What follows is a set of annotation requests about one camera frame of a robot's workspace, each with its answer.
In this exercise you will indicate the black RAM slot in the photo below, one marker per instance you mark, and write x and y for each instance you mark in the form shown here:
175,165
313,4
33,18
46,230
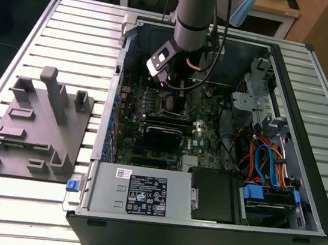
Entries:
169,128
170,121
169,124
170,118

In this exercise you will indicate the black graphics card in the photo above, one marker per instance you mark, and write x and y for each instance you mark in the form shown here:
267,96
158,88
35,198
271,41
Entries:
161,140

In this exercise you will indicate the black disk bay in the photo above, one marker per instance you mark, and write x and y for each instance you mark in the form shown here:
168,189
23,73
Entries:
217,196

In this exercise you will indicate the silver power supply unit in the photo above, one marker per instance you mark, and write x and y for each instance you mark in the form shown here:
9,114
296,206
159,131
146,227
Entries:
104,187

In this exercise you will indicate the blue disk carrier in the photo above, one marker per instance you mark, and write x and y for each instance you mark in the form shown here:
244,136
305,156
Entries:
253,192

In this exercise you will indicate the black PC case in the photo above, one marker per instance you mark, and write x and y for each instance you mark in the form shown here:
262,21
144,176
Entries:
196,244

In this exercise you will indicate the grey parts rack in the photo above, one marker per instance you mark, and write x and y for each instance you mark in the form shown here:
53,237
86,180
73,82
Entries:
39,130

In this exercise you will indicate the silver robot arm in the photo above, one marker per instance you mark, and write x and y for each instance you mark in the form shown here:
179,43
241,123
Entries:
194,17

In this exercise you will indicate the black expansion slot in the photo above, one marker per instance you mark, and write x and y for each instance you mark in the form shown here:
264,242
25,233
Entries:
149,162

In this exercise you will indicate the blue case latch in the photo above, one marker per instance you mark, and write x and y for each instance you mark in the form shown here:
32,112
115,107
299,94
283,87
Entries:
71,186

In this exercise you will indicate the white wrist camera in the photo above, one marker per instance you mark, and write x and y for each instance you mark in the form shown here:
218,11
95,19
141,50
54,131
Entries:
154,67

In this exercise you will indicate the grey metal drive cage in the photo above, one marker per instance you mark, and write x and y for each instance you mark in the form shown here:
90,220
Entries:
243,105

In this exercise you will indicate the CPU socket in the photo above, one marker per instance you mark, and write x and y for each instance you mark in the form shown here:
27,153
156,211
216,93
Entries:
184,107

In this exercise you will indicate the green motherboard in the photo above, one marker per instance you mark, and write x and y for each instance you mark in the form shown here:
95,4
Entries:
207,137

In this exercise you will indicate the silver chipset heatsink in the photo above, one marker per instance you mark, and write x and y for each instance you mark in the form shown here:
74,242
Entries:
191,160

